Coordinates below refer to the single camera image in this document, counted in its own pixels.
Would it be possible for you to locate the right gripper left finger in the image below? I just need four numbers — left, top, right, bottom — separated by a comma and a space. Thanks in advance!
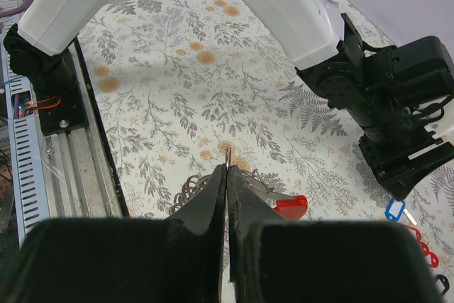
1, 166, 227, 302

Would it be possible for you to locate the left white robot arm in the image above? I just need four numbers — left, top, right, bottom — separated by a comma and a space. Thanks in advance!
1, 0, 453, 210

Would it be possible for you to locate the blue key tag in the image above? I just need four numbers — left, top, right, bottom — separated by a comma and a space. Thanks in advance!
384, 199, 417, 226

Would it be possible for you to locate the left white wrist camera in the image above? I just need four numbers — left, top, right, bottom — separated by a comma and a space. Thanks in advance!
425, 101, 453, 140

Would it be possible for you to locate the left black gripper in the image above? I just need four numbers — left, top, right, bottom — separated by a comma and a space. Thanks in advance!
296, 35, 454, 202

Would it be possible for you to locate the aluminium front rail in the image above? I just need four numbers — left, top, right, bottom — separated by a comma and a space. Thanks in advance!
41, 40, 129, 218

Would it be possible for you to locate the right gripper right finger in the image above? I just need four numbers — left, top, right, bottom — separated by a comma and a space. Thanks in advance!
226, 165, 444, 303

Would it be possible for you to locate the metal key holder red handle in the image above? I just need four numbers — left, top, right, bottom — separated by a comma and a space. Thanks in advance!
172, 141, 308, 221

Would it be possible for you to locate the red key tags bunch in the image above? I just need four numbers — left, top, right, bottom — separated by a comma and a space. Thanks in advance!
406, 226, 439, 268

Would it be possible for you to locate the grey slotted cable duct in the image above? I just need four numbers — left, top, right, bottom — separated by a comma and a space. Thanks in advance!
0, 8, 54, 240

